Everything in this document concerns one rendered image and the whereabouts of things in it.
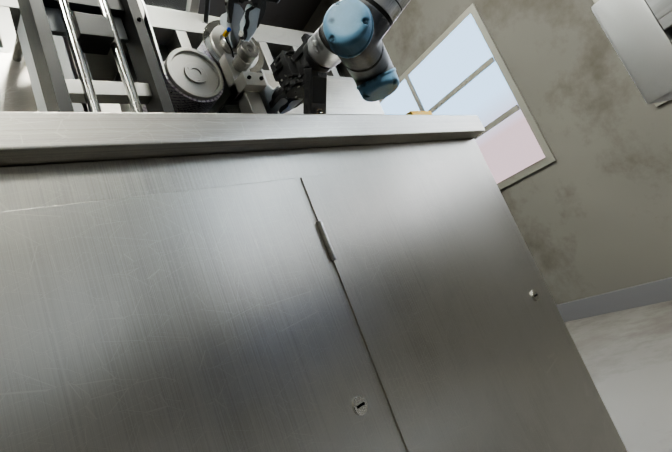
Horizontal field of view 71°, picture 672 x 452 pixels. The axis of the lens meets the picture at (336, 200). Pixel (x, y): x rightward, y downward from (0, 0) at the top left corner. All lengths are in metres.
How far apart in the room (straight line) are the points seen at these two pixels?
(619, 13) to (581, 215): 2.98
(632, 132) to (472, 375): 2.55
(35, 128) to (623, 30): 0.50
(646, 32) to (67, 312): 0.51
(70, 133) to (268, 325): 0.28
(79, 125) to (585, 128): 3.02
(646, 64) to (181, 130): 0.44
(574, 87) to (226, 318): 2.97
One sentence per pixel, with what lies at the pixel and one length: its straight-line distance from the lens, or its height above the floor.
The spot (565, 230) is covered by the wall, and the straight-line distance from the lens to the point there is 3.47.
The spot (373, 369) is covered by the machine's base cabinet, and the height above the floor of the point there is 0.55.
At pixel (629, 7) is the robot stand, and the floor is 0.75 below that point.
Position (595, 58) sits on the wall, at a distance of 3.26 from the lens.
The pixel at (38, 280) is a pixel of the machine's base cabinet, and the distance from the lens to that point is 0.49.
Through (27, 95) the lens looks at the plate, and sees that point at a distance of 1.29.
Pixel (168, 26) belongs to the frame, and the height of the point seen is 1.58.
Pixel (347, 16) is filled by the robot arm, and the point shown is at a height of 1.02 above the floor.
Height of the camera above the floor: 0.63
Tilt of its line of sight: 12 degrees up
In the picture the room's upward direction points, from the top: 22 degrees counter-clockwise
